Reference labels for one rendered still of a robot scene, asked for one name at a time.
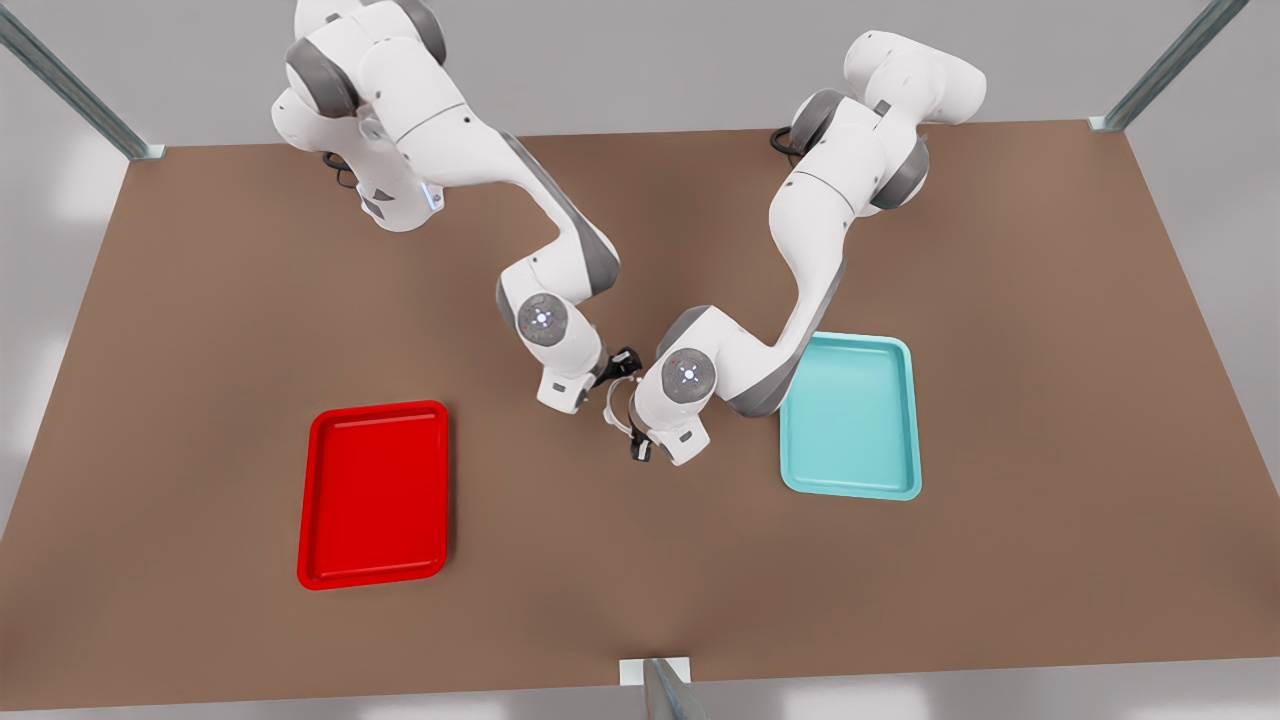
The cyan rectangular tray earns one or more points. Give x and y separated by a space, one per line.
852 420

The silver frame post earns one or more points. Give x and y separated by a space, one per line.
1165 65
662 688
75 90

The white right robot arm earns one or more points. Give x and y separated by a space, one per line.
420 110

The red rectangular tray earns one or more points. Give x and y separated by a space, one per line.
375 494

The pale grey drainage pipe clamp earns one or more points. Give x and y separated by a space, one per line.
611 405

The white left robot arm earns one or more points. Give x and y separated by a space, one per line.
830 200

